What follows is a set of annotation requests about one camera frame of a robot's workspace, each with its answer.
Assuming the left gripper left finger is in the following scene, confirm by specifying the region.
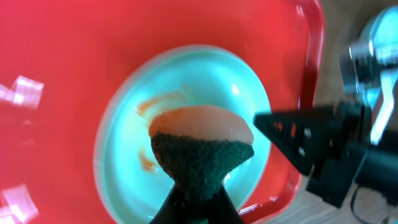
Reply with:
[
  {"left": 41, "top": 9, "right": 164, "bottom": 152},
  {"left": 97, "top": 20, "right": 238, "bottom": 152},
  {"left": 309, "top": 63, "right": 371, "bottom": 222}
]
[{"left": 149, "top": 185, "right": 189, "bottom": 224}]

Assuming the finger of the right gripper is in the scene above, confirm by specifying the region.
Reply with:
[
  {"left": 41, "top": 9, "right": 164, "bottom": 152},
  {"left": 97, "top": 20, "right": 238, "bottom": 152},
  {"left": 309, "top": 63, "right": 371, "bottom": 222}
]
[{"left": 254, "top": 105, "right": 348, "bottom": 176}]

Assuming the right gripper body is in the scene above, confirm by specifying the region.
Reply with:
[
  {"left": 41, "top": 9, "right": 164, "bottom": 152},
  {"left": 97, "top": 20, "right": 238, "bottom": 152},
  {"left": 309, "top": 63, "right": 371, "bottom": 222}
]
[{"left": 307, "top": 102, "right": 397, "bottom": 208}]

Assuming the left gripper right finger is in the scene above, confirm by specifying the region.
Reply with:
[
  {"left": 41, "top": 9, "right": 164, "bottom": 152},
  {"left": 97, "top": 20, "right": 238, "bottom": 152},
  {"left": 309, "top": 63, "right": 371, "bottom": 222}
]
[{"left": 205, "top": 185, "right": 244, "bottom": 224}]

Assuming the green brown sponge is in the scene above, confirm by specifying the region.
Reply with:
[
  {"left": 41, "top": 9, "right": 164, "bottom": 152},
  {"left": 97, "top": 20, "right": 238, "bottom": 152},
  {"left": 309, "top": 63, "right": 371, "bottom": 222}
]
[{"left": 149, "top": 105, "right": 254, "bottom": 203}]

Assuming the red plastic tray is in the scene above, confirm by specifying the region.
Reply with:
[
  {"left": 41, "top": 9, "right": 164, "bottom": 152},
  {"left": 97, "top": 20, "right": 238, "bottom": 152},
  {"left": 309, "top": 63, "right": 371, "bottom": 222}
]
[{"left": 1, "top": 0, "right": 325, "bottom": 223}]

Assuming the right black cable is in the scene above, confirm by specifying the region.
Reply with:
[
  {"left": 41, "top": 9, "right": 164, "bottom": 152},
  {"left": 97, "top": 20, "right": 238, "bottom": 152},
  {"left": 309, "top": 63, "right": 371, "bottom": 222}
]
[{"left": 349, "top": 183, "right": 374, "bottom": 224}]

